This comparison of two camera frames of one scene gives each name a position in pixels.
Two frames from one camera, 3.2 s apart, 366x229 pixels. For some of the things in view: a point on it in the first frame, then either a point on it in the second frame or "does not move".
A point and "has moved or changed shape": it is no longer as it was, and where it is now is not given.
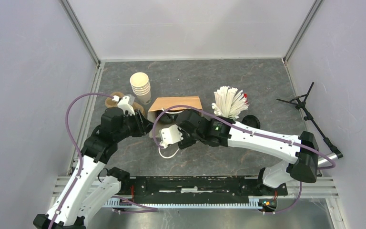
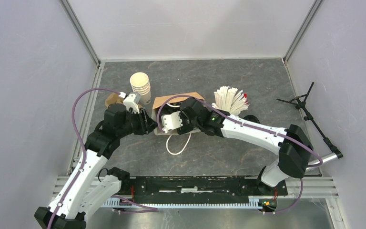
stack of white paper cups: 140,84 does not move
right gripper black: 187,141 -> 186,127
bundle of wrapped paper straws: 229,102 does not move
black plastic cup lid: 168,118 has moved or changed shape
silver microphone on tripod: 300,101 does not move
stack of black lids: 252,120 does not move
